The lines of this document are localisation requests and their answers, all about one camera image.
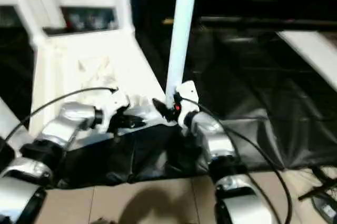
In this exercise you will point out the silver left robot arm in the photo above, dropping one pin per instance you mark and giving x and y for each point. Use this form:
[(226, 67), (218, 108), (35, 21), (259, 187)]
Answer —
[(71, 118)]

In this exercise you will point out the black plastic mat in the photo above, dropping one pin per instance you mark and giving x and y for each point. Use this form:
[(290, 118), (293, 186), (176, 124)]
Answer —
[(263, 90)]

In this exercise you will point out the grey robot torso piece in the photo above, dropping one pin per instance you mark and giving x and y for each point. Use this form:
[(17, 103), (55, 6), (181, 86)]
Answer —
[(102, 221)]

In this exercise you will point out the white flat board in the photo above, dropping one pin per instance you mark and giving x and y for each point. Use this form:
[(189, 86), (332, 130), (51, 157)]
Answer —
[(310, 48)]

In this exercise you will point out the black metal floor stand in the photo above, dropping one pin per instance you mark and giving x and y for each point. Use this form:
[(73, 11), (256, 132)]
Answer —
[(310, 193)]

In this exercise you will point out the black power adapter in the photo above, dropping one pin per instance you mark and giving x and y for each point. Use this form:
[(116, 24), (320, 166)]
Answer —
[(325, 207)]

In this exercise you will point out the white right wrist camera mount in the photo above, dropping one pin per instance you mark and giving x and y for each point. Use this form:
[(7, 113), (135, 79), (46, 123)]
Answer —
[(188, 95)]

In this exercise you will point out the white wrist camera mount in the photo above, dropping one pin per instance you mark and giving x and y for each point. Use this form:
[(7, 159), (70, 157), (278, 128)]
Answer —
[(116, 100), (188, 95)]

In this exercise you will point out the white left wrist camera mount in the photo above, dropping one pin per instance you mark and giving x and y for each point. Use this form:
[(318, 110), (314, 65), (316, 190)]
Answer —
[(116, 100)]

